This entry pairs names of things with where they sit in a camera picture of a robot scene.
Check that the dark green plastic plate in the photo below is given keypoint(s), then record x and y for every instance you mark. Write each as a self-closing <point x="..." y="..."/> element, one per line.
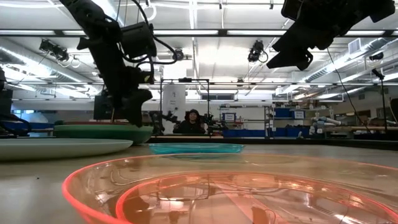
<point x="102" y="135"/>

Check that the black aluminium rig frame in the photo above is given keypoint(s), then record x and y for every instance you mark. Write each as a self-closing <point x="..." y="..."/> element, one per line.
<point x="280" y="142"/>

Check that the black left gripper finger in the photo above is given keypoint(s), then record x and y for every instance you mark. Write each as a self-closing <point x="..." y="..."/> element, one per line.
<point x="136" y="105"/>
<point x="115" y="104"/>

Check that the large pale blue plate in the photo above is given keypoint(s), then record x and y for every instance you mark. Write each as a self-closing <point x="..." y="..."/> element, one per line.
<point x="56" y="147"/>

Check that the black monitor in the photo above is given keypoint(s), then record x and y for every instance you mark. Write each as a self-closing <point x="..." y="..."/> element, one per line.
<point x="101" y="107"/>

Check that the person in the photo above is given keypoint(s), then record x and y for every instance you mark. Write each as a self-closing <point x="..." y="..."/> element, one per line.
<point x="190" y="124"/>

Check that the blue storage bins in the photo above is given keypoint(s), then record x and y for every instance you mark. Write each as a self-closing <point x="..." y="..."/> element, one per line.
<point x="283" y="112"/>

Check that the teal translucent plastic plate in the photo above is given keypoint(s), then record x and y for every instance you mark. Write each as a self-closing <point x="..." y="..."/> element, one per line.
<point x="196" y="148"/>

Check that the black background robot arm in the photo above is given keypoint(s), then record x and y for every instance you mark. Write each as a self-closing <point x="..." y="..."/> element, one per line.
<point x="166" y="118"/>
<point x="214" y="124"/>

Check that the black background rig frame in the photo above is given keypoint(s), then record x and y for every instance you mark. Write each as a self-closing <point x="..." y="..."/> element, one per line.
<point x="185" y="80"/>

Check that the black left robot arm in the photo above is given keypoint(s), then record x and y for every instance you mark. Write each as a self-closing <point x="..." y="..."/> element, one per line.
<point x="87" y="15"/>

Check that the black ceiling camera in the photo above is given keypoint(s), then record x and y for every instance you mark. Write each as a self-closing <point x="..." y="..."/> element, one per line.
<point x="178" y="54"/>
<point x="256" y="49"/>
<point x="54" y="49"/>

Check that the black microphone stand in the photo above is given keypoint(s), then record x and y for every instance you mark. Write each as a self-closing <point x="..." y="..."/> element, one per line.
<point x="383" y="93"/>

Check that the white pillar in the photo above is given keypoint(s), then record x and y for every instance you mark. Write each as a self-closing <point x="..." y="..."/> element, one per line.
<point x="174" y="102"/>

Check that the orange-red plastic plate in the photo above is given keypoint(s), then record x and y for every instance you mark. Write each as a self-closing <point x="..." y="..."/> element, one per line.
<point x="90" y="123"/>

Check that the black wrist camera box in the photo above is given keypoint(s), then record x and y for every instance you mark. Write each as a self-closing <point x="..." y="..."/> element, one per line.
<point x="138" y="40"/>

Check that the orange translucent plastic plate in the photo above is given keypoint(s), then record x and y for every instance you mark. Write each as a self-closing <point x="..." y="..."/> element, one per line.
<point x="217" y="193"/>

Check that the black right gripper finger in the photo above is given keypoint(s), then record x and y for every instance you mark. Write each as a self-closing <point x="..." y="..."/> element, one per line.
<point x="292" y="60"/>
<point x="292" y="42"/>

